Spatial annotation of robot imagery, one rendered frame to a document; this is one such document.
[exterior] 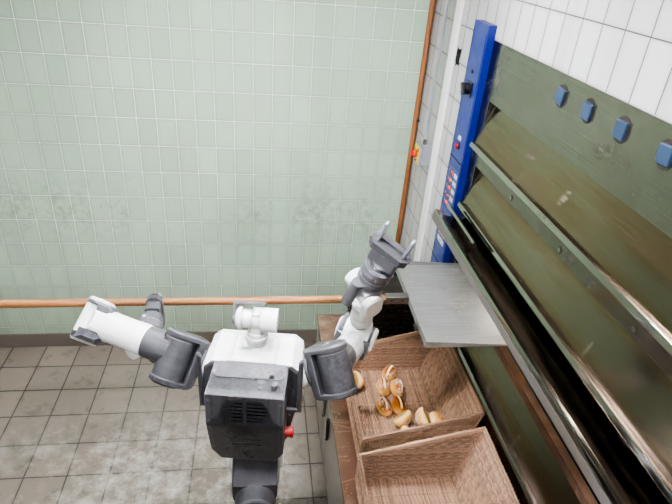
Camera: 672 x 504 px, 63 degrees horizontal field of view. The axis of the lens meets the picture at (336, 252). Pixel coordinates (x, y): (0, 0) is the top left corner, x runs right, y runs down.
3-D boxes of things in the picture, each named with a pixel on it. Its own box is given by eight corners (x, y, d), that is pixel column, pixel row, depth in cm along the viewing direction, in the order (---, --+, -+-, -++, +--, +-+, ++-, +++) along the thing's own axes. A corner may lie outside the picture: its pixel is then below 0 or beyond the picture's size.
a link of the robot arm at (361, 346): (369, 359, 183) (356, 378, 161) (333, 344, 186) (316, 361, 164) (380, 327, 181) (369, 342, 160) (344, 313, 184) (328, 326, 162)
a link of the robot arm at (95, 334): (57, 333, 150) (130, 361, 147) (80, 289, 154) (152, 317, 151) (76, 339, 161) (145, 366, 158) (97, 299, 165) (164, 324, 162)
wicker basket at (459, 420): (436, 367, 272) (446, 323, 258) (474, 462, 224) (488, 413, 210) (339, 370, 265) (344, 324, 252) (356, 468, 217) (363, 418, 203)
